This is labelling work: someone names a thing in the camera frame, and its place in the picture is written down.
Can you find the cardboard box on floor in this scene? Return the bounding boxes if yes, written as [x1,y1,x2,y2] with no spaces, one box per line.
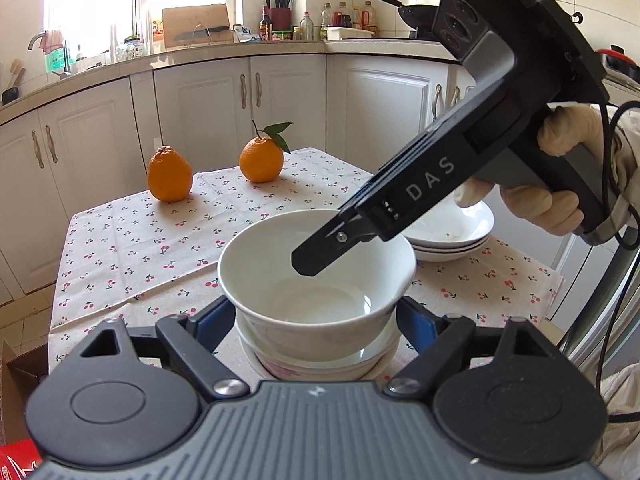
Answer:
[1,341,49,445]

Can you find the orange with green leaf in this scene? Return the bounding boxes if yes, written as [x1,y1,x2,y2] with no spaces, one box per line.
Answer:
[239,122,292,183]

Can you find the white sleeved right forearm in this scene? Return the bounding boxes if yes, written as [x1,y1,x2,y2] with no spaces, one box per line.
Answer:
[589,104,640,221]

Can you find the wooden cutting board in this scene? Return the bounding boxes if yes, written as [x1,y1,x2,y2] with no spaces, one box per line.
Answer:
[163,3,233,50]

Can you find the bumpy orange without leaf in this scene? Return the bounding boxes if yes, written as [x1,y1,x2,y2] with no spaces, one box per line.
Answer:
[146,145,193,203]

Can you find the cherry print tablecloth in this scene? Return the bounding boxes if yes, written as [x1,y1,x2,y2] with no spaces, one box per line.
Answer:
[48,148,562,365]

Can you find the white floral bowl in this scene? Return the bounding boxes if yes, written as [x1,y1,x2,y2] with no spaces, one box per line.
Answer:
[218,209,416,362]
[234,313,400,382]

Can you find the dark soy sauce bottle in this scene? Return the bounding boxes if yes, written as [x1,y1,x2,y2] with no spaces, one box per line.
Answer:
[259,4,272,41]

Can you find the red knife block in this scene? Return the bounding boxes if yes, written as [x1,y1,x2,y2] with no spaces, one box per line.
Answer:
[265,0,292,30]

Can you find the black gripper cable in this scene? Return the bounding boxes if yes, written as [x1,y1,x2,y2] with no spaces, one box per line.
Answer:
[560,102,640,426]

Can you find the white plate with fruit print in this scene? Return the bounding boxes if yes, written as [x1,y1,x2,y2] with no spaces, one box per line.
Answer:
[402,195,495,262]

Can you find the white gloved right hand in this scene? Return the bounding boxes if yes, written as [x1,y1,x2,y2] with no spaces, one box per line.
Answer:
[454,105,605,236]

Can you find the white kitchen cabinets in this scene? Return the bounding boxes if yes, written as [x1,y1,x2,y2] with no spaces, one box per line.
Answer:
[1,54,472,294]

